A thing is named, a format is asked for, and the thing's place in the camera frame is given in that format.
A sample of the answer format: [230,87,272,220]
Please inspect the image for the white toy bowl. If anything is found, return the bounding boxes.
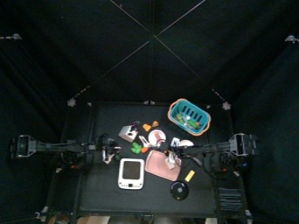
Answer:
[179,139,195,148]

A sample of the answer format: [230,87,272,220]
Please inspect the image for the white plate with red food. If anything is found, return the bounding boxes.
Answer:
[147,129,168,148]

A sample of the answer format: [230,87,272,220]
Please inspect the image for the white toy utensil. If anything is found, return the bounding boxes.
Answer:
[138,135,152,149]

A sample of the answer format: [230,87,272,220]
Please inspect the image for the pink cutting board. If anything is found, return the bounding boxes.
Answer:
[144,149,183,183]

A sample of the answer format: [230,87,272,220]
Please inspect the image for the white toy tablet scale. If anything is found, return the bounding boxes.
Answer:
[116,157,146,191]

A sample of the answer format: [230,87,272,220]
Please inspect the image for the yellow toy block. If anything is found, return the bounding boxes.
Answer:
[183,169,196,183]

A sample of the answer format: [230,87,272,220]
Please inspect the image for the green toy vegetable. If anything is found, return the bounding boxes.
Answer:
[175,113,203,130]

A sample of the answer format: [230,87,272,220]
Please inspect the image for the white toy cup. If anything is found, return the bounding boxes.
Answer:
[170,136,182,148]

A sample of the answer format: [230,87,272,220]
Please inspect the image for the metal frame clamp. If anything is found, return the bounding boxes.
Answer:
[284,34,299,44]
[0,33,24,41]

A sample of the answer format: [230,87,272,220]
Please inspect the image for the thin diagonal cord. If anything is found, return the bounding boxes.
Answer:
[108,0,228,103]
[71,0,208,100]

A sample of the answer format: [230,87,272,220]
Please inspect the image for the black round disc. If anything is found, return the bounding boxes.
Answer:
[170,180,191,201]

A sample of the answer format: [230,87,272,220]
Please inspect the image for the white toy cube box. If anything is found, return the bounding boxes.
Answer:
[118,124,140,144]

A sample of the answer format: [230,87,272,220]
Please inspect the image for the teal basket with orange rim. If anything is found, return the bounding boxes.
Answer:
[167,98,212,137]

